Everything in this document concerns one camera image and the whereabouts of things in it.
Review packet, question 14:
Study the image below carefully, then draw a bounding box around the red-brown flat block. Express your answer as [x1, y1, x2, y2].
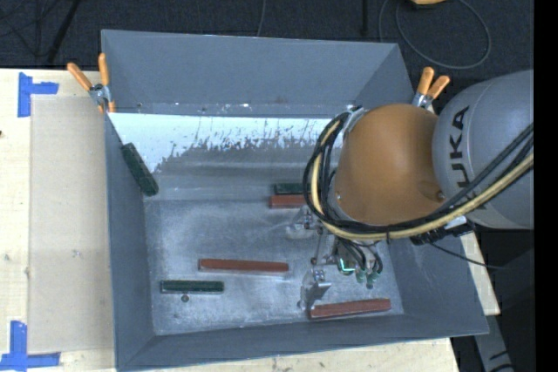
[197, 257, 290, 274]
[306, 297, 392, 321]
[268, 194, 309, 210]

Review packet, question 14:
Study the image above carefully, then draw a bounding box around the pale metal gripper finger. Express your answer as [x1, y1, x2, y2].
[285, 206, 316, 241]
[299, 269, 333, 311]

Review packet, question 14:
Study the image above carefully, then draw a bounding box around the dark green flat block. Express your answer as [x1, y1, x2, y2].
[119, 142, 160, 198]
[273, 182, 311, 196]
[159, 279, 226, 294]

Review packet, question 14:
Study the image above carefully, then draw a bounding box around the pale flat board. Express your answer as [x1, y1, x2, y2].
[26, 94, 116, 356]

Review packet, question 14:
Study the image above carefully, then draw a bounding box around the grey metal bin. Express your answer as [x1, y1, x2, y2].
[100, 29, 491, 372]

